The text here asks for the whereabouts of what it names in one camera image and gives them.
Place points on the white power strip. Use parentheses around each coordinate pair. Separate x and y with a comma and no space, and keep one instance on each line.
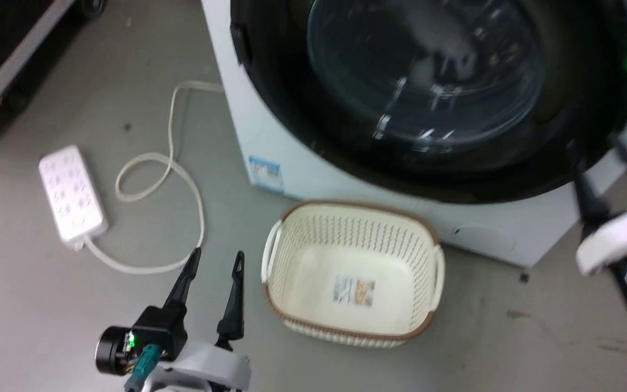
(71,196)

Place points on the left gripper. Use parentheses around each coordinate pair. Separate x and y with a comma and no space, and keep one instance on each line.
(164,329)

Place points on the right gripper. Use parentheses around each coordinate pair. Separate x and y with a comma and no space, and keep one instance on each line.
(624,234)

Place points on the black round washing machine door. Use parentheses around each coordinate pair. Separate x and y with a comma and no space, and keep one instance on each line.
(575,109)

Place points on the paper label in basket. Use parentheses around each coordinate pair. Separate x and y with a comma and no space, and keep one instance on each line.
(354,290)

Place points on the cream plastic laundry basket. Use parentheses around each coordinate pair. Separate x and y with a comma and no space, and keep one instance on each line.
(346,256)

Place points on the blue energy label sticker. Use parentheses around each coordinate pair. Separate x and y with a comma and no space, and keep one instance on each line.
(265,173)

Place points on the white washing machine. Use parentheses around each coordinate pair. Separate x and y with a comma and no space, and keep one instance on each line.
(313,179)

